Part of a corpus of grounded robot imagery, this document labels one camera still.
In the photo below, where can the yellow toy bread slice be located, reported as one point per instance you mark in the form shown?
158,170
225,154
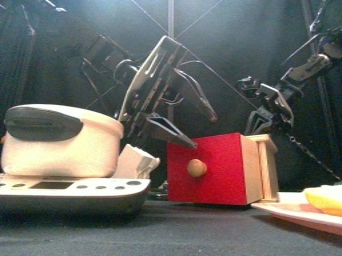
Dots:
323,199

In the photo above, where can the wooden box casing with slot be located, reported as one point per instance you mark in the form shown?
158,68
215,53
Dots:
271,166

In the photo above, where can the white toy rice cooker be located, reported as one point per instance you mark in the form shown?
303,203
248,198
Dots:
58,150

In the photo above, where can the orange toy food piece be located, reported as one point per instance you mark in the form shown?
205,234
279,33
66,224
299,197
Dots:
333,212

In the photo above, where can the metal frame pole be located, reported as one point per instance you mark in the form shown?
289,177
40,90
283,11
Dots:
170,16

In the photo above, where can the pale pink plate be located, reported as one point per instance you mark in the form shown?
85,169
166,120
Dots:
289,209

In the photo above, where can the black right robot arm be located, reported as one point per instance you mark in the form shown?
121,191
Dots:
312,66

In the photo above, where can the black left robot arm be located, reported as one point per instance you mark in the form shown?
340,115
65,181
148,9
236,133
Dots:
102,53

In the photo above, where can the red front wooden drawer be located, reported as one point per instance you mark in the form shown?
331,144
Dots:
209,186

